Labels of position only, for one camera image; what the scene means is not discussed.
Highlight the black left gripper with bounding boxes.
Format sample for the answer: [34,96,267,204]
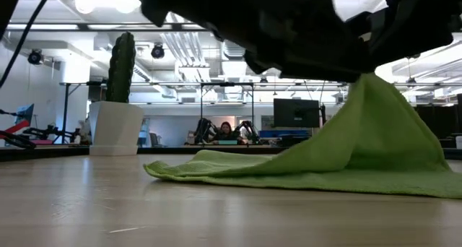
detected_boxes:
[122,0,364,84]

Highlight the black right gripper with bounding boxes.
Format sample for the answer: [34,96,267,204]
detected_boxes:
[346,0,462,68]

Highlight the green microfiber towel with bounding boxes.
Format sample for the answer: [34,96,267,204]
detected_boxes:
[143,71,462,200]

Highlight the black distant monitor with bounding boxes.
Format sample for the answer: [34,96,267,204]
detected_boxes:
[272,97,321,129]

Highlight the blue panel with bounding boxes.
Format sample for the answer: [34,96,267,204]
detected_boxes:
[258,129,312,139]

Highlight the black partition panels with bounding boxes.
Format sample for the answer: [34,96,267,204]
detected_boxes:
[414,93,462,150]

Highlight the person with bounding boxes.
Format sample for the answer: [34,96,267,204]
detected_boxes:
[212,121,242,146]

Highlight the black ceiling spotlight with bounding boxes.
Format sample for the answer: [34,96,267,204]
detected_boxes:
[27,48,44,66]
[150,42,166,60]

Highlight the gray office chair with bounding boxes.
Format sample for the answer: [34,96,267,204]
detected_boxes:
[149,131,164,148]

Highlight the green cactus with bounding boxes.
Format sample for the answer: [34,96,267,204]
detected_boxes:
[105,30,137,104]

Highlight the white hexagonal plant pot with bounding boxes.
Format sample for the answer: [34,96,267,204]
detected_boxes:
[87,100,146,157]

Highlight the small tilted screen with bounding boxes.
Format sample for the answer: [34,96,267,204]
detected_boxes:
[14,103,35,126]

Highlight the red slanted object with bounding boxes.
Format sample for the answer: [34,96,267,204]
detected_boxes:
[0,118,32,140]

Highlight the distant black workstation frame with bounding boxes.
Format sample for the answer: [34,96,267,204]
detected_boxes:
[199,82,256,127]
[59,81,109,146]

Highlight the black aluminium frame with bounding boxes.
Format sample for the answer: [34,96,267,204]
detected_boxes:
[0,144,462,164]

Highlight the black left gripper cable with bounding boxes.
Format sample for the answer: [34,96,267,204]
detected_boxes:
[0,0,58,89]

